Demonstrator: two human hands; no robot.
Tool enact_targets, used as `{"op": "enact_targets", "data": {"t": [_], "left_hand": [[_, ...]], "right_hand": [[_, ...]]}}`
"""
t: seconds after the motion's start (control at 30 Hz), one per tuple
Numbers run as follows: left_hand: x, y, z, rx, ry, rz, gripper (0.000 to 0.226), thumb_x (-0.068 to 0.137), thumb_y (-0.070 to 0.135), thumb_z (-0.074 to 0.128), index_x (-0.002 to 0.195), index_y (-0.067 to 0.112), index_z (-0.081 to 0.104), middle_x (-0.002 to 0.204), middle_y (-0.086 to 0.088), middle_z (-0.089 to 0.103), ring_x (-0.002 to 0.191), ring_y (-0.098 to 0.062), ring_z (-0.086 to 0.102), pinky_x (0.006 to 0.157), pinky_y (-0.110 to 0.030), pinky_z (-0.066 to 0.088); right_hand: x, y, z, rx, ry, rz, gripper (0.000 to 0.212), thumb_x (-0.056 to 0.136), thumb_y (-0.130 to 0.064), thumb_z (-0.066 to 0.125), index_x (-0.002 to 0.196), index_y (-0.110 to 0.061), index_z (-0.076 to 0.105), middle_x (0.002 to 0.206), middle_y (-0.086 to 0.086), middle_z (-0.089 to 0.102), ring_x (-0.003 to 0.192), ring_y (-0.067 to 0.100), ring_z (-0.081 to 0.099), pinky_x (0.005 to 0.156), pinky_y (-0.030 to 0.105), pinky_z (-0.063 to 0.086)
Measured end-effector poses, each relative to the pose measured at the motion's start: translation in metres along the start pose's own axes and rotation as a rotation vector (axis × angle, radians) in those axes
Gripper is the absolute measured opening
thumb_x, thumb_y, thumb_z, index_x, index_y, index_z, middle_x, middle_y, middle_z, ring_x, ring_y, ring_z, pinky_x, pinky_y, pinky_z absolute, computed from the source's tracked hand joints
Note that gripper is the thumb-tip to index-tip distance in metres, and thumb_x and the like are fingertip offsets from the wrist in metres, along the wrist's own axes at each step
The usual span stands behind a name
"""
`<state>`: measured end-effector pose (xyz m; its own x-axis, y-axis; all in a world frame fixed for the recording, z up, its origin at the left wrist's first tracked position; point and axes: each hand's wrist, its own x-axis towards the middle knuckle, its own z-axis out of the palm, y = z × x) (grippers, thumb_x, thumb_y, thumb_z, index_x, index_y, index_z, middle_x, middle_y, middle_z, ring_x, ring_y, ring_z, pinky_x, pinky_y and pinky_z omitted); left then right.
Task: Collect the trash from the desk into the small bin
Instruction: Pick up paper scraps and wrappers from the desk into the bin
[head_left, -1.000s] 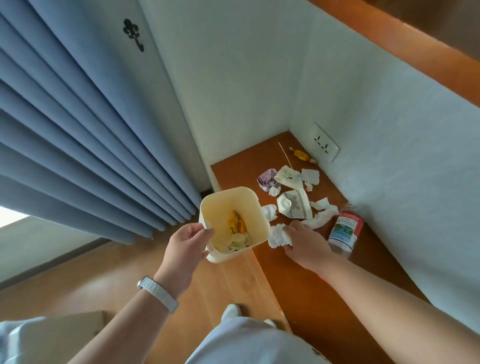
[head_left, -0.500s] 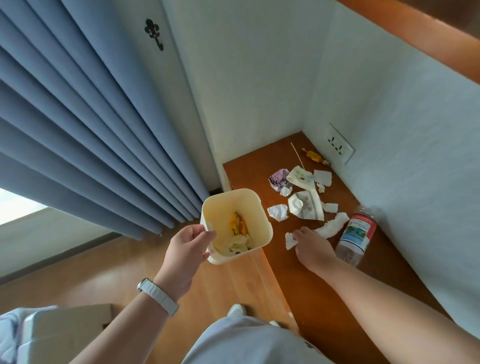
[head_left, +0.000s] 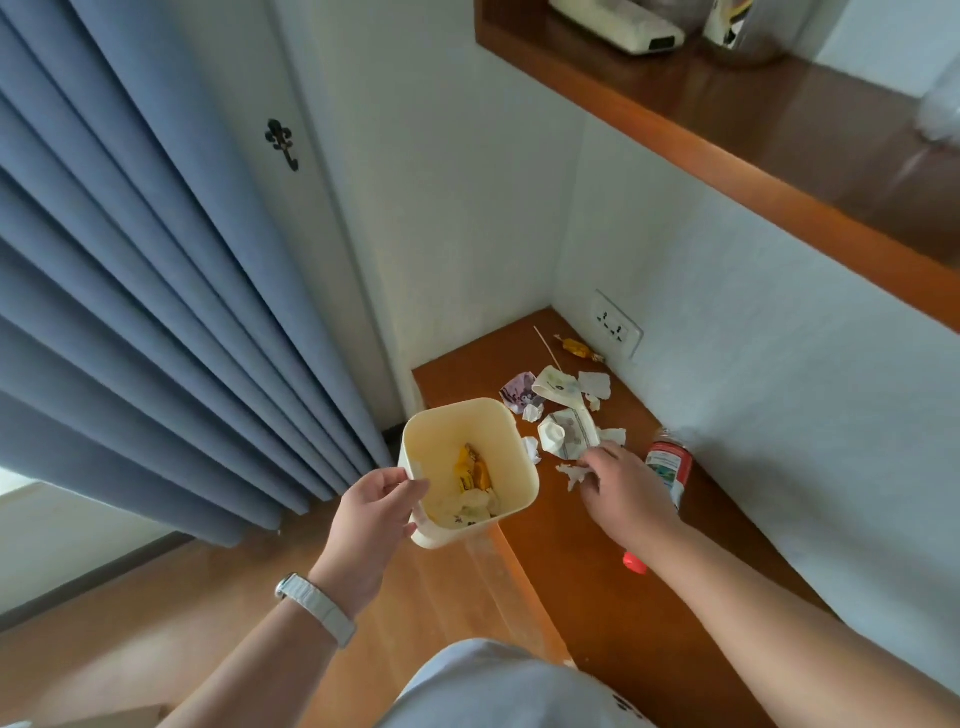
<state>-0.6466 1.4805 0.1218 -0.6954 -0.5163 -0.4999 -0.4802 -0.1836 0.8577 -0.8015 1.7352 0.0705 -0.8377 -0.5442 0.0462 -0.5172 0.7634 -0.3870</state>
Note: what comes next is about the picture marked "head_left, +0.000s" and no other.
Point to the person's right fingers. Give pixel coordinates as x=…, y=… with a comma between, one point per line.
x=602, y=465

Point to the person's right forearm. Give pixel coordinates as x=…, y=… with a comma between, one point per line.
x=780, y=637

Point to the white remote control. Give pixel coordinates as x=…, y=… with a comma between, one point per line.
x=619, y=26

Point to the black wall hook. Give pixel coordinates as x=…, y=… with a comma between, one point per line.
x=283, y=142

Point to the brown wooden shelf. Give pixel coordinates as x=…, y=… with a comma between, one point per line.
x=750, y=127

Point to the person's right hand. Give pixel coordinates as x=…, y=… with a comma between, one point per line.
x=630, y=502

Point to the large crumpled white paper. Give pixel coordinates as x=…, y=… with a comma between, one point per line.
x=564, y=436

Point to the blue pleated curtain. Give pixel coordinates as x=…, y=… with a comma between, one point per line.
x=135, y=300

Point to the person's left hand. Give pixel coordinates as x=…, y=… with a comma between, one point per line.
x=364, y=540

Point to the white translucent container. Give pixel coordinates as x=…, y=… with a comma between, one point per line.
x=941, y=109

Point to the person's left thumb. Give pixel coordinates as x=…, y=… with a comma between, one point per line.
x=411, y=496

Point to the plastic bottle with red cap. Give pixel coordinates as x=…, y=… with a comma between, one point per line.
x=670, y=465

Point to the white wristwatch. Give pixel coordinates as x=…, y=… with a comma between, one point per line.
x=319, y=606

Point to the person's left forearm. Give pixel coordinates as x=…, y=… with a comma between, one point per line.
x=255, y=675

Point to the cream plastic trash bin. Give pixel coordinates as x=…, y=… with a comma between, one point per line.
x=517, y=450

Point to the clear glass jar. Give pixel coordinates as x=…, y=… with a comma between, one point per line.
x=750, y=30

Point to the white wall socket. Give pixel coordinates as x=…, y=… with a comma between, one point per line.
x=616, y=324

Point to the crumpled white tissue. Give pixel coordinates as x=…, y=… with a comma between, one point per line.
x=466, y=510

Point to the crumpled printed white paper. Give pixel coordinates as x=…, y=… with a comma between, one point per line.
x=556, y=385

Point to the thin wooden stick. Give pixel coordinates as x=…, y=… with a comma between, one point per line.
x=547, y=349

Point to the orange candy wrapper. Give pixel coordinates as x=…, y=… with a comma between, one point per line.
x=579, y=349

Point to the orange snack wrapper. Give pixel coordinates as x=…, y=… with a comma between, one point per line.
x=474, y=471

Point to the purple patterned wrapper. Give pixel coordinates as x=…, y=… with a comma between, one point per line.
x=517, y=394

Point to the grey shirt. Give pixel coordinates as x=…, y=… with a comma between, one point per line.
x=502, y=686

